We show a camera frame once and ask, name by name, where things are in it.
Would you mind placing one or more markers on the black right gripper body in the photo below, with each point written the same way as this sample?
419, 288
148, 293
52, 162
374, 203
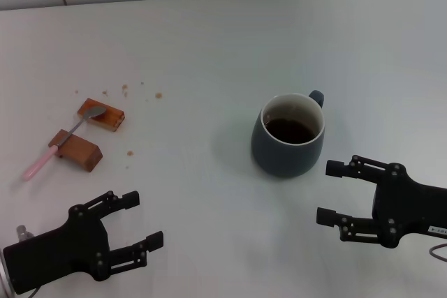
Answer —
408, 207

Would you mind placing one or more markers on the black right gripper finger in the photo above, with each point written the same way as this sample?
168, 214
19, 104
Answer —
363, 169
352, 230

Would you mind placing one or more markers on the flat stained wooden block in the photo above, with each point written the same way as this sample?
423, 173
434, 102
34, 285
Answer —
108, 120

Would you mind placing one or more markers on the notched brown wooden block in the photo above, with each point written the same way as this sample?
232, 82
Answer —
84, 155

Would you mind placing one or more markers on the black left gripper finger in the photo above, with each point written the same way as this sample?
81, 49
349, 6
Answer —
118, 200
139, 251

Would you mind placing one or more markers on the dark coffee liquid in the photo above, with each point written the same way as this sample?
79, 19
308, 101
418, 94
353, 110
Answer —
290, 132

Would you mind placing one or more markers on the grey ceramic cup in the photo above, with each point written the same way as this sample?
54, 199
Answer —
279, 162

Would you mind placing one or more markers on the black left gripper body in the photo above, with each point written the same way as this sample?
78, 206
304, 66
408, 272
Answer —
80, 242

